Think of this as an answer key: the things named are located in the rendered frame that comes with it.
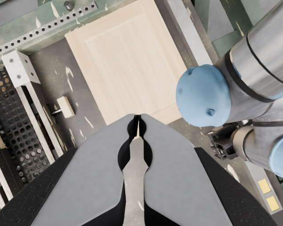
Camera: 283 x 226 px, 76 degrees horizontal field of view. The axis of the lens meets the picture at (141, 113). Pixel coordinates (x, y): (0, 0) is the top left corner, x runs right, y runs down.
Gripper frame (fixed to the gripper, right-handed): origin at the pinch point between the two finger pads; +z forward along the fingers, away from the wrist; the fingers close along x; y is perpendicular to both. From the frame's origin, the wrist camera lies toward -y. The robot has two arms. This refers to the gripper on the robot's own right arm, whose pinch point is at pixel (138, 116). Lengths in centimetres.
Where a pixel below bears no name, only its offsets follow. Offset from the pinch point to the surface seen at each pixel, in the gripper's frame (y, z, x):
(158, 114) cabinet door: 29, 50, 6
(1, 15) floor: -5, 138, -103
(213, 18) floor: 2, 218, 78
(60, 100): 23, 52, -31
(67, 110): 26, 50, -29
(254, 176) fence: 48, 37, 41
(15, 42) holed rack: 3, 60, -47
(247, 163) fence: 44, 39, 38
